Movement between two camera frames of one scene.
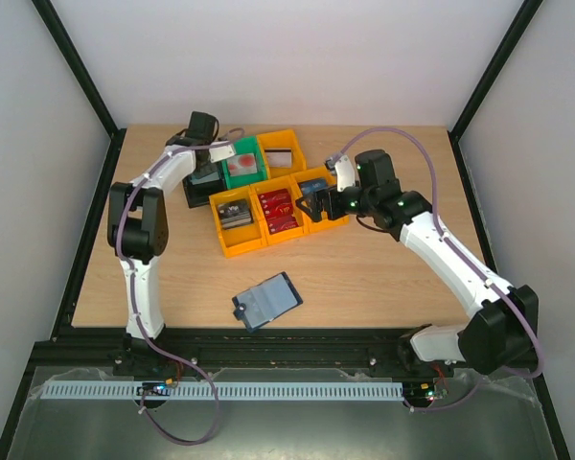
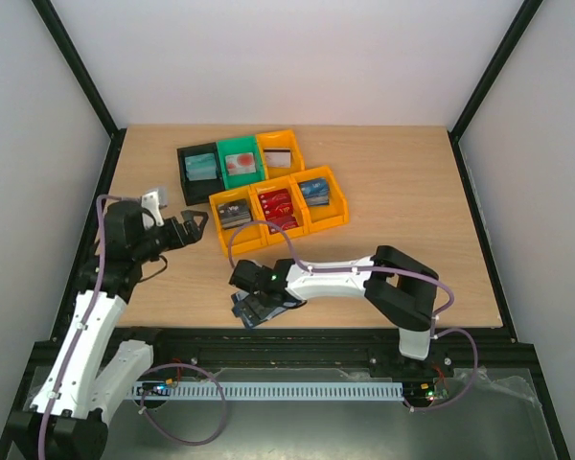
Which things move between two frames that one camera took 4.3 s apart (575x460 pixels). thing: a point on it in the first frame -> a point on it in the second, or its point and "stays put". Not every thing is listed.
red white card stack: x=241 y=164 stays put
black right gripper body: x=320 y=205 -> x=248 y=291
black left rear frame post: x=87 y=85 stays put
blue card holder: x=265 y=302 stays put
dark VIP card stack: x=235 y=213 stays put
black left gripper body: x=201 y=172 -> x=177 y=240
